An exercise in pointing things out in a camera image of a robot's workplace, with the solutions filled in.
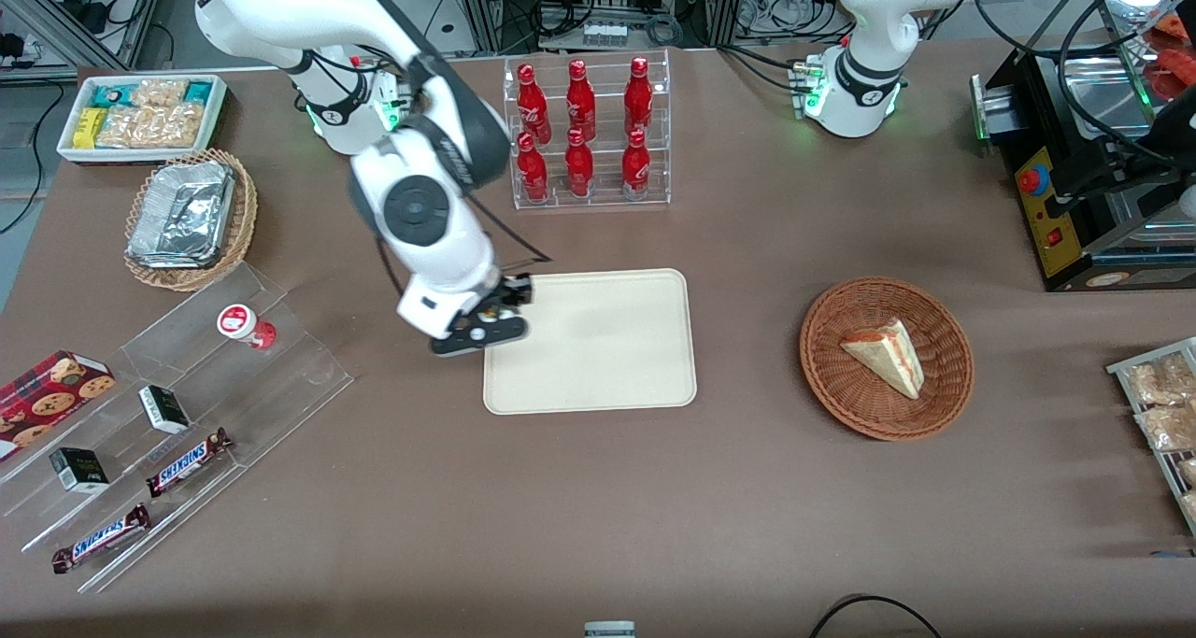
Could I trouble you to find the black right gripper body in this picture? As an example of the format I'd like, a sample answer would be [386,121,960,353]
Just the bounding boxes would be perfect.
[455,277,526,328]

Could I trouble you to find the beige plastic tray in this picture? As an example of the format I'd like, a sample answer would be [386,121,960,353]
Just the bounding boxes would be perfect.
[483,268,698,416]

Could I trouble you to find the white snack tray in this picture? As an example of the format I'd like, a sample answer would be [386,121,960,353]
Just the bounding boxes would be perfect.
[57,75,229,164]

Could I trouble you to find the red cola bottle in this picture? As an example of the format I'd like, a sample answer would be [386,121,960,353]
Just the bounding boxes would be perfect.
[517,64,551,145]
[566,59,597,140]
[564,129,594,198]
[517,134,549,202]
[621,129,651,200]
[624,56,654,135]

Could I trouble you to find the clear acrylic bottle rack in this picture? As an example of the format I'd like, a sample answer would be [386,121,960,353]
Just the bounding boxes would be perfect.
[503,50,672,211]

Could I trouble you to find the clear acrylic stepped stand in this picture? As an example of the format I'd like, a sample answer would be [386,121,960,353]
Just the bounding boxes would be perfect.
[0,262,356,594]

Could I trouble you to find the light wicker basket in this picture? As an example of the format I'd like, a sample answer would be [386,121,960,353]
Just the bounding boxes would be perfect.
[123,149,259,292]

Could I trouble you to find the stacked aluminium foil trays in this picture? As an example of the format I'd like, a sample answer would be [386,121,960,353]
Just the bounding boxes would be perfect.
[126,160,236,270]

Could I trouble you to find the round brown wicker basket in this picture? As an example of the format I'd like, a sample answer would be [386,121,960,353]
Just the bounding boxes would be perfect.
[799,276,975,442]

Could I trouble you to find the small black box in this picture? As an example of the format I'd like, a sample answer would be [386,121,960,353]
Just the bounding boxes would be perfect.
[49,447,110,495]
[138,385,192,435]

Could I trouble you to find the snickers chocolate bar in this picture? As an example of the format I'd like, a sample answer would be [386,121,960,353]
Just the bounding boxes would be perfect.
[145,428,235,499]
[51,503,152,575]

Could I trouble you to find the wrapped triangle sandwich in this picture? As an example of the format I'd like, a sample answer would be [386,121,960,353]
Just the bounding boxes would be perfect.
[839,318,925,401]

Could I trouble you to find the large clear cracker bag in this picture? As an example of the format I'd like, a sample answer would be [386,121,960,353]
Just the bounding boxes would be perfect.
[97,103,204,149]

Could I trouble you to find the small clear cracker bag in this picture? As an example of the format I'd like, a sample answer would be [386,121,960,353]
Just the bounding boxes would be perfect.
[130,78,189,107]

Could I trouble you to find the red cookie box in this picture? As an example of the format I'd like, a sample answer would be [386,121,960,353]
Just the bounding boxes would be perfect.
[0,350,118,462]

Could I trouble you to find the black metal oven machine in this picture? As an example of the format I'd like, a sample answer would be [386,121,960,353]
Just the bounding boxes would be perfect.
[970,0,1196,292]

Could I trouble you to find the clear bag of crackers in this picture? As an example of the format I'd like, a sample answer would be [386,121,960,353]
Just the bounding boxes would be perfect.
[1125,353,1196,406]
[1134,404,1196,453]

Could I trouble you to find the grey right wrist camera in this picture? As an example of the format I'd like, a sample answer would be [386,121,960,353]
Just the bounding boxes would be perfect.
[430,313,530,358]

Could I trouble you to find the black floor cable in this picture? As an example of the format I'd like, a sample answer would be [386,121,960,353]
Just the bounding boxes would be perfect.
[808,594,945,638]

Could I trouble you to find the grey wire rack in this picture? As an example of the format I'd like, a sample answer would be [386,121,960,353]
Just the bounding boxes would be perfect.
[1107,337,1196,536]

